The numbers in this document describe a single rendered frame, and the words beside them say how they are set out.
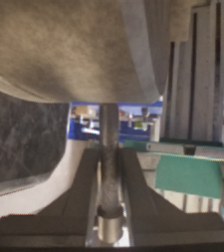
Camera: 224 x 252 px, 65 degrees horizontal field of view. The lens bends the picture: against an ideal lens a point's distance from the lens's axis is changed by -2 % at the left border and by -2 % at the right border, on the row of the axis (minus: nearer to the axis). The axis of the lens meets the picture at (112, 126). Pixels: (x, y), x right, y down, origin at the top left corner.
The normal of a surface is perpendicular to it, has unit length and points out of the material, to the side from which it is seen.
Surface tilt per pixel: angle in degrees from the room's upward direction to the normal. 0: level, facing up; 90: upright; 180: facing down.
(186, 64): 90
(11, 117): 90
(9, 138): 90
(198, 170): 90
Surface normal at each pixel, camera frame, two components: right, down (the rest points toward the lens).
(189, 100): -0.39, -0.11
